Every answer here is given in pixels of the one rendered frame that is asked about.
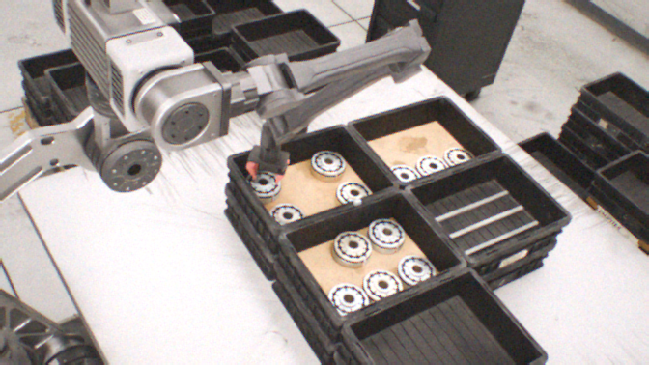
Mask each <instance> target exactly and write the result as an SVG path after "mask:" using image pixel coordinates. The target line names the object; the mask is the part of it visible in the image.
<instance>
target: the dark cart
mask: <svg viewBox="0 0 649 365"><path fill-rule="evenodd" d="M525 2H526V0H374V4H373V8H372V12H371V16H370V21H369V25H368V29H367V34H366V38H365V42H364V43H367V42H371V41H376V40H378V39H379V38H381V37H383V36H384V35H386V34H387V33H389V32H391V31H392V30H394V29H396V28H399V27H403V26H404V25H405V24H407V23H408V22H409V21H412V20H415V19H417V20H418V24H419V26H420V28H421V30H422V32H423V34H422V36H421V37H425V39H426V41H427V43H428V45H429V47H430V48H431V50H432V51H431V52H430V54H429V56H428V57H427V59H426V60H425V62H424V63H423V64H422V65H423V66H425V67H426V68H427V69H428V70H429V71H431V72H432V73H433V74H434V75H435V76H437V77H438V78H439V79H440V80H441V81H442V82H444V83H445V84H446V85H447V86H448V88H451V89H452V90H453V91H454V92H455V93H456V94H458V95H459V96H462V95H466V99H467V100H469V101H474V100H475V99H476V98H477V97H478V95H479V94H480V92H481V88H484V87H487V86H490V85H492V84H494V81H495V78H496V76H497V73H498V71H499V68H500V66H501V63H502V61H503V58H504V56H505V53H506V51H507V48H508V46H509V43H510V41H511V39H512V37H513V34H514V31H515V28H516V26H517V23H518V21H519V18H520V16H521V13H522V9H523V7H524V4H525Z"/></svg>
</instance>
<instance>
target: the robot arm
mask: <svg viewBox="0 0 649 365"><path fill-rule="evenodd" d="M422 34H423V32H422V30H421V28H420V26H419V24H418V20H417V19H415V20H412V21H409V22H408V23H407V24H405V25H404V26H403V27H399V28H396V29H394V30H392V31H391V32H389V33H387V34H386V35H384V36H383V37H381V38H379V39H378V40H376V41H371V42H367V43H364V44H360V45H357V46H354V47H351V48H347V49H344V51H341V52H337V53H333V54H330V55H327V56H324V57H321V58H318V59H315V60H310V61H302V62H291V63H290V62H289V60H288V58H287V56H286V53H284V54H280V55H277V56H273V55H269V56H263V57H260V58H258V59H255V60H253V61H251V62H249V63H247V64H246V65H244V66H243V67H242V68H241V69H240V72H237V73H232V72H231V71H227V72H224V73H220V71H219V70H218V69H217V68H216V67H215V66H214V65H213V64H212V62H210V61H208V62H205V63H202V64H201V65H202V66H204V67H205V68H206V70H207V71H208V72H209V73H210V74H211V75H212V77H213V78H214V79H215V80H216V81H217V82H218V83H219V85H220V86H221V89H222V103H221V119H220V134H219V138H221V137H224V136H227V135H228V129H229V119H230V118H234V117H237V116H240V115H243V114H244V111H247V110H250V109H255V112H256V114H258V116H259V118H260V119H262V120H263V119H265V120H266V121H265V122H263V123H262V126H261V136H260V145H253V148H252V150H251V153H250V155H249V157H248V162H247V164H246V169H247V170H248V171H249V173H250V174H251V175H252V178H253V180H254V181H255V179H256V176H257V169H258V163H259V170H261V171H266V172H271V173H274V174H277V178H276V185H278V183H279V181H281V180H282V179H283V178H284V176H285V174H286V171H287V168H288V164H289V161H290V160H289V159H288V158H289V153H288V152H283V151H280V150H281V144H283V143H286V142H288V141H290V140H291V139H292V138H295V137H298V136H300V135H303V134H307V132H308V127H309V126H310V123H311V122H312V121H313V120H315V119H316V118H317V117H318V116H320V115H321V114H323V113H324V112H325V111H327V110H329V109H331V108H332V107H334V106H336V105H339V104H340V103H342V102H344V101H345V100H347V99H349V98H351V97H353V96H355V95H357V94H358V93H360V91H362V90H363V89H365V88H367V87H369V86H370V85H372V84H375V83H377V82H378V81H380V80H382V79H384V78H386V77H389V76H391V77H392V79H393V81H394V83H395V84H399V83H402V82H404V81H406V80H408V79H409V78H412V77H414V76H416V75H417V74H418V73H420V72H422V71H423V69H422V67H421V65H422V64H423V63H424V62H425V60H426V59H427V57H428V56H429V54H430V52H431V51H432V50H431V48H430V47H429V45H428V43H427V41H426V39H425V37H421V36H422ZM332 81H333V82H332ZM329 82H331V83H329ZM326 83H329V84H328V85H326V86H324V87H323V88H322V89H320V90H319V91H317V93H315V94H314V95H312V96H310V97H309V98H306V97H305V95H304V94H306V93H308V91H309V90H311V89H313V88H316V87H318V86H321V85H324V84H326Z"/></svg>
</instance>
